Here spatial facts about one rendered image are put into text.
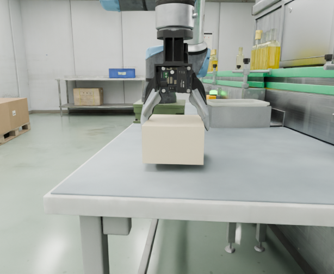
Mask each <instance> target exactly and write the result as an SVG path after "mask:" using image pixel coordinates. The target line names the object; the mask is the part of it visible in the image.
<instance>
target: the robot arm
mask: <svg viewBox="0 0 334 274"><path fill-rule="evenodd" d="M100 4H101V6H102V7H103V9H104V10H106V11H118V12H121V11H155V12H156V29H157V30H158V31H157V39H158V40H163V45H158V46H152V47H149V48H148V49H147V50H146V58H145V62H146V83H145V87H144V90H143V94H142V97H141V101H142V102H144V104H143V108H142V112H141V119H140V123H141V126H142V125H143V124H144V123H145V122H146V121H147V120H149V118H150V116H151V114H152V113H153V110H154V107H155V106H156V105H157V104H165V103H175V102H176V101H177V97H176V92H177V93H182V94H183V93H187V94H190V96H189V101H190V103H191V104H192V105H194V106H195V107H196V109H197V113H198V115H199V116H200V117H201V119H202V121H203V124H204V127H205V129H206V130H207V131H209V125H210V119H209V112H208V105H207V100H206V93H205V89H204V86H203V84H202V83H201V81H200V80H199V79H198V78H201V77H205V76H206V74H207V71H208V66H209V59H210V55H211V49H210V48H207V43H206V42H205V41H204V23H205V0H100Z"/></svg>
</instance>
